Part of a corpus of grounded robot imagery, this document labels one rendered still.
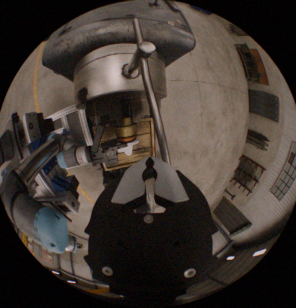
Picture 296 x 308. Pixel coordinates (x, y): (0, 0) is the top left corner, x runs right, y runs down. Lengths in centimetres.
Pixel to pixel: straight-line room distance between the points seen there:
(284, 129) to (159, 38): 665
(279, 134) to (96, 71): 678
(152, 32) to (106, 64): 15
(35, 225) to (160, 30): 49
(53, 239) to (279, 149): 718
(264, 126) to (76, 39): 677
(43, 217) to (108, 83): 30
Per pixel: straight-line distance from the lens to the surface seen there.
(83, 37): 30
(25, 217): 27
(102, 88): 21
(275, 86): 669
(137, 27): 19
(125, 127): 31
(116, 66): 22
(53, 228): 24
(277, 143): 683
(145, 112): 33
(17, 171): 37
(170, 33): 32
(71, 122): 138
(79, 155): 38
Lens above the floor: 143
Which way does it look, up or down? 59 degrees down
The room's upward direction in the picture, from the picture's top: 143 degrees clockwise
